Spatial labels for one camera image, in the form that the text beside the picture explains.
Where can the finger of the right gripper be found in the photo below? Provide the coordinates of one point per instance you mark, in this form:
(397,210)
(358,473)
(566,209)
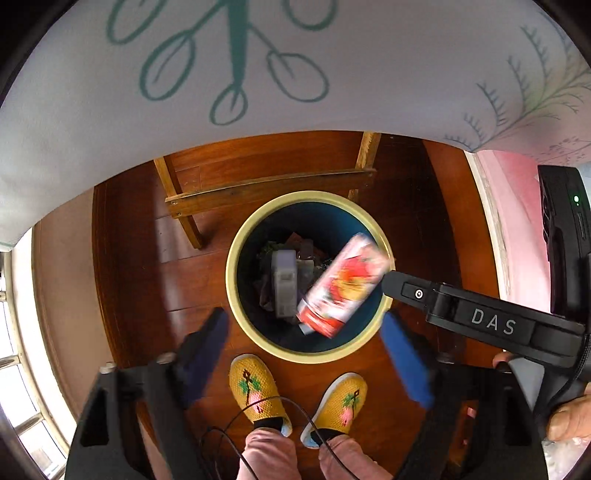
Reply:
(419,293)

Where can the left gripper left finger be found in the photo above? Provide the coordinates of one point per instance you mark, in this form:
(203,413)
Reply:
(108,443)

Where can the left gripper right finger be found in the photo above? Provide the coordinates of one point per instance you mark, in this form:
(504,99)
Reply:
(478,423)

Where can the red pink carton box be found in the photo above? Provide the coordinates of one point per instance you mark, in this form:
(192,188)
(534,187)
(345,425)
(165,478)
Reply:
(340,291)

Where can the clear plastic bottle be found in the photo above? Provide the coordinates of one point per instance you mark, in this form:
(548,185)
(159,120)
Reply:
(305,264)

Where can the round trash bin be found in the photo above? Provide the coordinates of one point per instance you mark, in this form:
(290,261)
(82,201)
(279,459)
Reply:
(329,221)

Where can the person right hand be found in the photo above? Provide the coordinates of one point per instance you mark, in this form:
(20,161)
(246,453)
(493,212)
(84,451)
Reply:
(571,420)

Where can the left yellow slipper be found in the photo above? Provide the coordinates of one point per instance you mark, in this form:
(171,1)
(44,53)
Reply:
(255,391)

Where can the yellow slipper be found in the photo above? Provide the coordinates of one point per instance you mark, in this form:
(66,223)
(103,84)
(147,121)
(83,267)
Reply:
(255,391)
(341,403)

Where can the right yellow slipper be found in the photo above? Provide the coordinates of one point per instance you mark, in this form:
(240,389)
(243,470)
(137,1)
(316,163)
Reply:
(341,403)

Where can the pink trouser legs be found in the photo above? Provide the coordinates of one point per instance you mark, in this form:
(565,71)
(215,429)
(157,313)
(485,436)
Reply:
(269,455)

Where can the window metal grille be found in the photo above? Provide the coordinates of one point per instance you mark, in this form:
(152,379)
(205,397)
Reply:
(33,406)

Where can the pink bed sheet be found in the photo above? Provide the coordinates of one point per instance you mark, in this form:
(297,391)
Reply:
(509,190)

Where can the leaf print tablecloth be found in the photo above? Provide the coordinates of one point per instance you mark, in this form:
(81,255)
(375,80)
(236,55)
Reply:
(90,89)

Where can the wooden table frame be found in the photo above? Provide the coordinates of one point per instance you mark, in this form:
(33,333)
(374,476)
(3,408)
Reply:
(259,168)

